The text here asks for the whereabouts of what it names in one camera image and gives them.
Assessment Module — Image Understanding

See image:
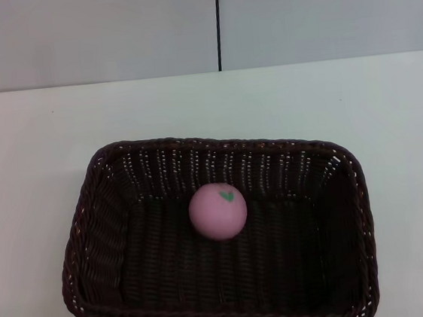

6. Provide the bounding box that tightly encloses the pink ball with heart mark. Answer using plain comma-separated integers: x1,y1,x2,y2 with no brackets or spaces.
186,179,251,244

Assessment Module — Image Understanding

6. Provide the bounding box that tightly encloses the dark brown woven basket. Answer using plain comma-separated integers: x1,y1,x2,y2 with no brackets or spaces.
46,114,384,317

